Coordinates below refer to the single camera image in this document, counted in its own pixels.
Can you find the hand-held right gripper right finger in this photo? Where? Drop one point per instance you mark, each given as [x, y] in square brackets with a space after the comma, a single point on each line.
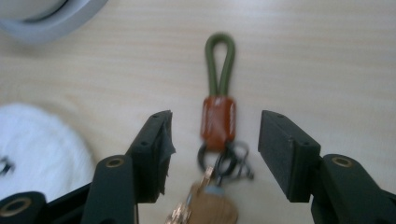
[289, 155]

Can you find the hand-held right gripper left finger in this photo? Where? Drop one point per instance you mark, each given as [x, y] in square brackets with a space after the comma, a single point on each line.
[148, 155]

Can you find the white fluffy cloth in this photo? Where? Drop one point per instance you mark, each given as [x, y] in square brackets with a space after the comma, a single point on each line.
[37, 149]

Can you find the white round container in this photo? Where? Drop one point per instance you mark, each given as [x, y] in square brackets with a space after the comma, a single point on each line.
[46, 23]

